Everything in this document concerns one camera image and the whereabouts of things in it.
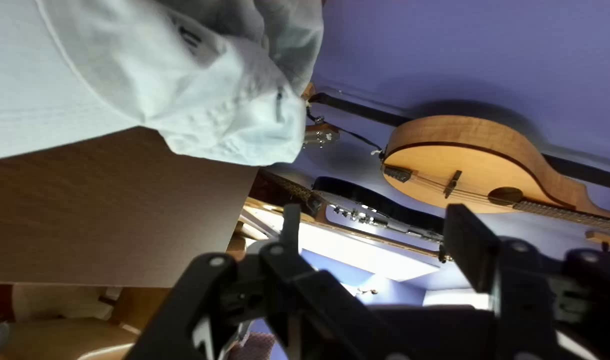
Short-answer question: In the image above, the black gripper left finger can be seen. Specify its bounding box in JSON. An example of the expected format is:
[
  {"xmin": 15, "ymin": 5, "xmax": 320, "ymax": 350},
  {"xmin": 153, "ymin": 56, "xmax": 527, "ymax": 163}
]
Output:
[{"xmin": 260, "ymin": 203, "xmax": 358, "ymax": 360}]

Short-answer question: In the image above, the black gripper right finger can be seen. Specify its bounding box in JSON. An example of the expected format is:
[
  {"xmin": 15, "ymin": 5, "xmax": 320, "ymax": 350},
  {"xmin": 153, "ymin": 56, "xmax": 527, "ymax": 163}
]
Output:
[{"xmin": 444, "ymin": 203, "xmax": 559, "ymax": 360}]

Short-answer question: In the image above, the white baseball cap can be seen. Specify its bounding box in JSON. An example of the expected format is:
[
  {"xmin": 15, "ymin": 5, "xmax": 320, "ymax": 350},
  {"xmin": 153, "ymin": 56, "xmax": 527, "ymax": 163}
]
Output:
[{"xmin": 0, "ymin": 0, "xmax": 323, "ymax": 166}]

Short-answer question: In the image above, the brown wooden chest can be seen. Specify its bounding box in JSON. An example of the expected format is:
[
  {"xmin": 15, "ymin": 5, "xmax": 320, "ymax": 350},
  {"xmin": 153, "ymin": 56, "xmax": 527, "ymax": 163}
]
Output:
[{"xmin": 0, "ymin": 129, "xmax": 256, "ymax": 288}]

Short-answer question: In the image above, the black electric guitar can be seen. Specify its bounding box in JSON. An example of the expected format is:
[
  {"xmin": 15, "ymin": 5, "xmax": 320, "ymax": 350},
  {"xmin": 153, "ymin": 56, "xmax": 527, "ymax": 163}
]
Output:
[{"xmin": 249, "ymin": 169, "xmax": 444, "ymax": 244}]

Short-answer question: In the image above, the wooden mandolin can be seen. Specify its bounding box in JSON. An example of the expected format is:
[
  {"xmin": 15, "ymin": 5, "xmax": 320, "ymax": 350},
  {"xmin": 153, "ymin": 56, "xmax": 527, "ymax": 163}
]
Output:
[{"xmin": 382, "ymin": 144, "xmax": 610, "ymax": 245}]

